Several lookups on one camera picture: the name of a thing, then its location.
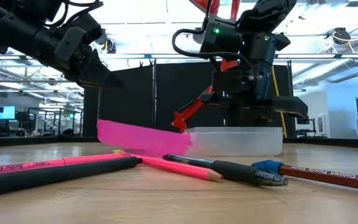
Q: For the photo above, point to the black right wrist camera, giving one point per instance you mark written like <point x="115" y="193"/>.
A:
<point x="227" y="81"/>

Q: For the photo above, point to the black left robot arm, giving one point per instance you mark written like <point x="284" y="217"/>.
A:
<point x="17" y="31"/>

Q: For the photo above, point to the pink pencil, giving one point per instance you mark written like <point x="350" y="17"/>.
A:
<point x="179" y="168"/>

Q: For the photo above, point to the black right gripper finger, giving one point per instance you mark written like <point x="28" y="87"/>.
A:
<point x="239" y="121"/>
<point x="264" y="121"/>

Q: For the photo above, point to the computer monitor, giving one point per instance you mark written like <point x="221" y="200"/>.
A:
<point x="4" y="112"/>

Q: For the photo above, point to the clear supply box pink lid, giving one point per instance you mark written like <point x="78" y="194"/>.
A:
<point x="235" y="141"/>

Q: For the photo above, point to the matte black pen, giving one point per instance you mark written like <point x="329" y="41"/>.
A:
<point x="57" y="174"/>

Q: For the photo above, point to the small black monitor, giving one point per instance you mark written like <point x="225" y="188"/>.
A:
<point x="303" y="120"/>

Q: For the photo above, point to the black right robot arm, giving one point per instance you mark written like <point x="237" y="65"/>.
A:
<point x="269" y="18"/>

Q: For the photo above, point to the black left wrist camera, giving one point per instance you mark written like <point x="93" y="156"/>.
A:
<point x="85" y="29"/>

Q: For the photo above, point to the red desk lamp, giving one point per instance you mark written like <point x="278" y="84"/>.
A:
<point x="180" y="121"/>

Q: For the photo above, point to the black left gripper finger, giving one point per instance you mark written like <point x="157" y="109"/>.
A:
<point x="98" y="74"/>

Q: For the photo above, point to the black partition screen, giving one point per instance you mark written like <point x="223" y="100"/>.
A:
<point x="129" y="99"/>

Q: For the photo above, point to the black ceiling spotlight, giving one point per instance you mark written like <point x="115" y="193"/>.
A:
<point x="342" y="35"/>
<point x="109" y="46"/>

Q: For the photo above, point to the black workstation frame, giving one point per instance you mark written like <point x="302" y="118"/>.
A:
<point x="42" y="121"/>

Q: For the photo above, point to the silver ceiling duct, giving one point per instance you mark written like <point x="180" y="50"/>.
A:
<point x="322" y="72"/>

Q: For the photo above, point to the brown pencil blue cap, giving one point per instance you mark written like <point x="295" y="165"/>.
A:
<point x="322" y="177"/>

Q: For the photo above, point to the clear black gel pen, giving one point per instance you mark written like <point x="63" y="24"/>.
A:
<point x="228" y="171"/>

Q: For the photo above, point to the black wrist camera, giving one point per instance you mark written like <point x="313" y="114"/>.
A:
<point x="85" y="29"/>
<point x="227" y="81"/>

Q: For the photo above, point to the pink highlighter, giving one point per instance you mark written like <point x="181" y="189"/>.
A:
<point x="42" y="164"/>

